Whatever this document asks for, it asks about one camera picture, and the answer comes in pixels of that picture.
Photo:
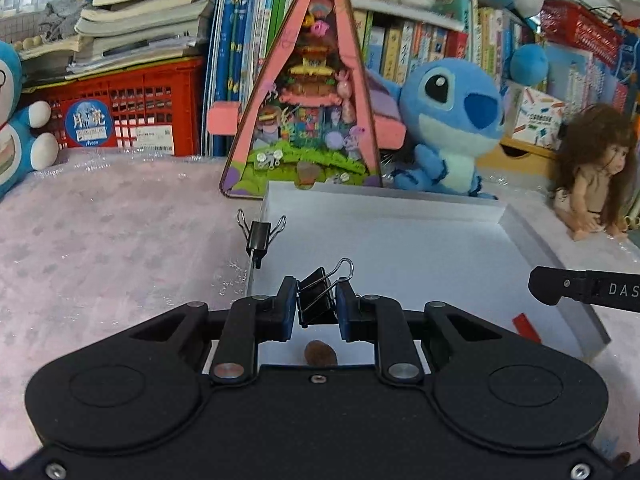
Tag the pink tablecloth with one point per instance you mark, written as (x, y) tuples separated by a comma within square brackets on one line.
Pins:
[(100, 260)]

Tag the grey cloth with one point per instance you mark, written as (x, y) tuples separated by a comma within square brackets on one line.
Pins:
[(60, 17)]

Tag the black binder clip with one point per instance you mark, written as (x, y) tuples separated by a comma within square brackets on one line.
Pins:
[(258, 242), (316, 300)]

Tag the brown stone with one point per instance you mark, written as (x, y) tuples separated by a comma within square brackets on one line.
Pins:
[(320, 353)]

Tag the white printed box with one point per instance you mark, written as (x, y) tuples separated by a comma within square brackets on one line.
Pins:
[(537, 115)]

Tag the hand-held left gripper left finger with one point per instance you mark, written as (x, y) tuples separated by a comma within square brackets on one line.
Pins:
[(286, 312)]

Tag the wooden drawer box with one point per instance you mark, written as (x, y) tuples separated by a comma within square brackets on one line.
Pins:
[(530, 151)]

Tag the red plastic piece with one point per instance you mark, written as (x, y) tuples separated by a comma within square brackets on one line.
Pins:
[(526, 327)]

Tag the blue robot cat plush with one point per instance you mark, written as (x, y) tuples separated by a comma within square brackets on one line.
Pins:
[(15, 135)]

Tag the blue alien plush toy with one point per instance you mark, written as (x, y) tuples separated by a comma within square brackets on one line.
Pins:
[(450, 110)]

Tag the long-haired baby doll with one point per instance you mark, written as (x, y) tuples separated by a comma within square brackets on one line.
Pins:
[(590, 175)]

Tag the stack of worn books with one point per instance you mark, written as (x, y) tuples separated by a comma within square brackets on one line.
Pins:
[(145, 10)]

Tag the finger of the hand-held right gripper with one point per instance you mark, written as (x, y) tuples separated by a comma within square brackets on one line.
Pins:
[(560, 285)]

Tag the row of shelf books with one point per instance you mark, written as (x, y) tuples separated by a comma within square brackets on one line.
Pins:
[(425, 45)]

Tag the red plastic crate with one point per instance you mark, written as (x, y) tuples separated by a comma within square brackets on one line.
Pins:
[(150, 95)]

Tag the white shallow tray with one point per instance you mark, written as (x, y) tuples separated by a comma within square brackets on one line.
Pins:
[(400, 250)]

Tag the pink triangular toy house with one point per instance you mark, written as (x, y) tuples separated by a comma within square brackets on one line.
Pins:
[(310, 110)]

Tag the row of tall blue books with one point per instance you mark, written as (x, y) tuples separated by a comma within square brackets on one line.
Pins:
[(235, 35)]

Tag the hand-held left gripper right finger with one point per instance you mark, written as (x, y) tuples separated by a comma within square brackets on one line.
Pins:
[(345, 312)]

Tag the row of slanted books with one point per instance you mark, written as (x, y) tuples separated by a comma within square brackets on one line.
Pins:
[(595, 80)]

